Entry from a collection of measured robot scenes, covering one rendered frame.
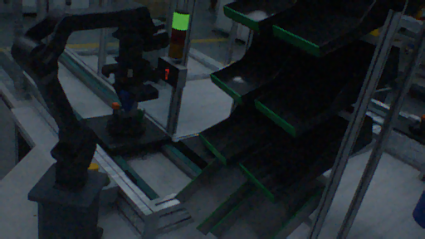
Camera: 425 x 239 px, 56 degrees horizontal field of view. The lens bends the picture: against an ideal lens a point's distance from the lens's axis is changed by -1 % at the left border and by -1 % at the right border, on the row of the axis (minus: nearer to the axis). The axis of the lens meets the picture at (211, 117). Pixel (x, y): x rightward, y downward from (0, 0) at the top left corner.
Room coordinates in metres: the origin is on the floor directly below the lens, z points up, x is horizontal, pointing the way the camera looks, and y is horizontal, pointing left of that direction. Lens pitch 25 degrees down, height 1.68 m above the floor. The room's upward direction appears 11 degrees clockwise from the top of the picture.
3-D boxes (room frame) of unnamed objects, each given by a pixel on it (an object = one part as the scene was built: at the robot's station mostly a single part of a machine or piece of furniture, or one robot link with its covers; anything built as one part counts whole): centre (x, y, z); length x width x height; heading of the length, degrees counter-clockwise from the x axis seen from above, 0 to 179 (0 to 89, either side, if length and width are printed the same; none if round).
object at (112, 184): (1.01, 0.32, 0.93); 0.21 x 0.07 x 0.06; 45
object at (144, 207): (1.19, 0.41, 0.91); 0.89 x 0.06 x 0.11; 45
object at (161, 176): (1.33, 0.31, 0.91); 0.84 x 0.28 x 0.10; 45
